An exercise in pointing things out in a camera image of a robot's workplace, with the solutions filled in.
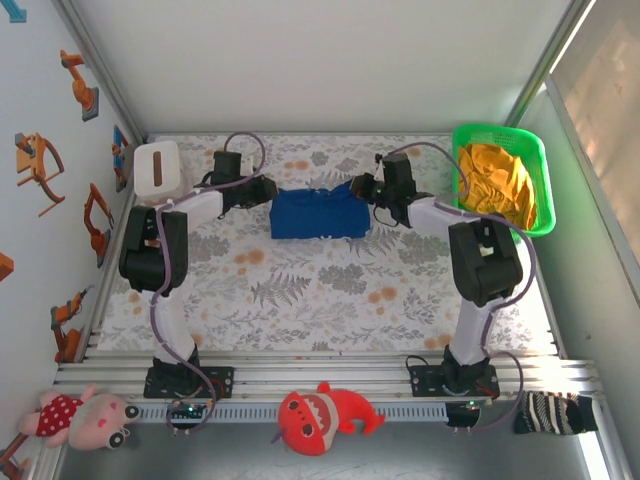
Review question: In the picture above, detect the blue t-shirt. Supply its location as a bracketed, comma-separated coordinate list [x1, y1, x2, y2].
[268, 182, 372, 241]

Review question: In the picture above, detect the white tissue box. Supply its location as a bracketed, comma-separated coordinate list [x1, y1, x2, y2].
[132, 140, 189, 205]

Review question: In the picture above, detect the yellow cloth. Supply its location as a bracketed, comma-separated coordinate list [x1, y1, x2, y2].
[457, 143, 539, 232]

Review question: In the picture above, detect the green plastic basket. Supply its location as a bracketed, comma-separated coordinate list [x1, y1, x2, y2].
[449, 122, 556, 239]

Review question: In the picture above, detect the floral tablecloth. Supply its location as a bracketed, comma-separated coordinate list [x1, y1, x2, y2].
[97, 132, 556, 354]

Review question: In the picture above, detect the glass window pane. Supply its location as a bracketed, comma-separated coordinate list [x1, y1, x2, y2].
[544, 0, 640, 321]

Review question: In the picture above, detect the small circuit board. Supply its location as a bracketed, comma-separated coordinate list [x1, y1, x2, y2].
[447, 398, 496, 416]
[167, 402, 209, 420]

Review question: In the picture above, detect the red shark plush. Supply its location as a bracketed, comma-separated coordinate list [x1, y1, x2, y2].
[272, 380, 386, 457]

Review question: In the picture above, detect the pink pig plush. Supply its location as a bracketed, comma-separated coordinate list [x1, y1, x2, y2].
[18, 383, 142, 451]

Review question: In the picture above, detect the black white striped sock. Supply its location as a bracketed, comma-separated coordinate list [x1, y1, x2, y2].
[513, 390, 600, 436]

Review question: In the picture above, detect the blue orange machine wall sticker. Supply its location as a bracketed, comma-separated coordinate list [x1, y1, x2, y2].
[110, 124, 132, 194]

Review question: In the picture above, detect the aluminium frame post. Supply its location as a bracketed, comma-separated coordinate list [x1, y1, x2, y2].
[502, 0, 600, 130]
[49, 0, 150, 146]

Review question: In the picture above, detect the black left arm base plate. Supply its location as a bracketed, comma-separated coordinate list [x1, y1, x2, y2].
[143, 366, 236, 400]

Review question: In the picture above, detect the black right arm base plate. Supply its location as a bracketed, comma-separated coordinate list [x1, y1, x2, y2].
[409, 364, 501, 400]

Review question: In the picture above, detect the aluminium rail frame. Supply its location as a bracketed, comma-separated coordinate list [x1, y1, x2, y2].
[52, 349, 609, 401]

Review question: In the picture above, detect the perforated grey cable tray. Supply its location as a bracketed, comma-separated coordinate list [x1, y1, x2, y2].
[134, 403, 449, 424]

